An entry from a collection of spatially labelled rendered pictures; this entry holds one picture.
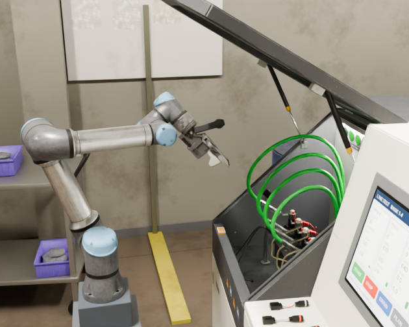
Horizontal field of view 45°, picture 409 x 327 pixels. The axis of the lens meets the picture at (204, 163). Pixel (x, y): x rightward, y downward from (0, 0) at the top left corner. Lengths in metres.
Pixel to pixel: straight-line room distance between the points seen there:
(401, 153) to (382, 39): 3.28
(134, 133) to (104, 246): 0.40
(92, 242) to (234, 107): 2.60
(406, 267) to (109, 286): 1.00
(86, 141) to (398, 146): 0.93
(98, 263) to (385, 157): 0.99
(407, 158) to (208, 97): 2.88
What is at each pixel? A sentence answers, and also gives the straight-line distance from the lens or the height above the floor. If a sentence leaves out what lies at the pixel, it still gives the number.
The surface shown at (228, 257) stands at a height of 0.95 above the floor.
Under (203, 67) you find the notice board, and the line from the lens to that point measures 3.99.
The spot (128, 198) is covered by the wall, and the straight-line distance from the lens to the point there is 4.19.
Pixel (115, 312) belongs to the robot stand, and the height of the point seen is 0.87.
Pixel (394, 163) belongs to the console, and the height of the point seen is 1.49.
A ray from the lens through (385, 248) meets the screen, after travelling 1.34.
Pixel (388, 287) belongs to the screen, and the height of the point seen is 1.23.
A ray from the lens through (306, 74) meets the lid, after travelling 1.41.
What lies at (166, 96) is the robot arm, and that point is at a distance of 1.84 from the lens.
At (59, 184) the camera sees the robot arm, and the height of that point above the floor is 1.30.
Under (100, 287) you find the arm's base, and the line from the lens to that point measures 1.80.
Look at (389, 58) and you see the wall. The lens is 4.66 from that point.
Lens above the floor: 1.89
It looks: 18 degrees down
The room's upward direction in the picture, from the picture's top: straight up
